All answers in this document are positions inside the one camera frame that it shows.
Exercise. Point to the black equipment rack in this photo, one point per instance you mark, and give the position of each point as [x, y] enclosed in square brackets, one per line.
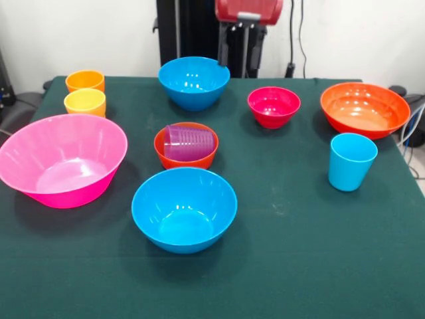
[5, 89]

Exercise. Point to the large orange bowl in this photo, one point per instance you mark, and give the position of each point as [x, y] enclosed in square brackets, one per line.
[365, 109]

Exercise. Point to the blue cup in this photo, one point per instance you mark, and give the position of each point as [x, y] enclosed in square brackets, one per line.
[348, 172]

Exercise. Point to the orange cup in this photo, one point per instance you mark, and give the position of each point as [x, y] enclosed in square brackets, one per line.
[84, 79]

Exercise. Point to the small magenta bowl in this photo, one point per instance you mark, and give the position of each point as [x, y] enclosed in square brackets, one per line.
[274, 113]

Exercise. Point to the yellow cup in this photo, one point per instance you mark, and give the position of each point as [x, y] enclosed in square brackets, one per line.
[84, 101]

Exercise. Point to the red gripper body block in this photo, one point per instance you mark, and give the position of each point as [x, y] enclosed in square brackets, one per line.
[249, 10]

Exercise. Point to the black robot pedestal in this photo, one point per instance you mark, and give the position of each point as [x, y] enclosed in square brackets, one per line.
[199, 33]

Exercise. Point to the purple ribbed cup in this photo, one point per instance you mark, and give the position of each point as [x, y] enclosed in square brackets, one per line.
[187, 143]

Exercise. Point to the large pink bowl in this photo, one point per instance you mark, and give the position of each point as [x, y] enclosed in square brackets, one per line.
[66, 149]

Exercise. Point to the blue bowl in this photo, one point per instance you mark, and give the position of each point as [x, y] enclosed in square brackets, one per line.
[184, 212]
[192, 83]

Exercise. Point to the small red bowl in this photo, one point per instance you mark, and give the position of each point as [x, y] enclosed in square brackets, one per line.
[189, 163]

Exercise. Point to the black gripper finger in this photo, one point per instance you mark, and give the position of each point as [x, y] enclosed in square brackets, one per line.
[223, 54]
[256, 58]

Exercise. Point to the dark green tablecloth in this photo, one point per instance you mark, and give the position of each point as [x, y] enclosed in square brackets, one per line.
[282, 232]

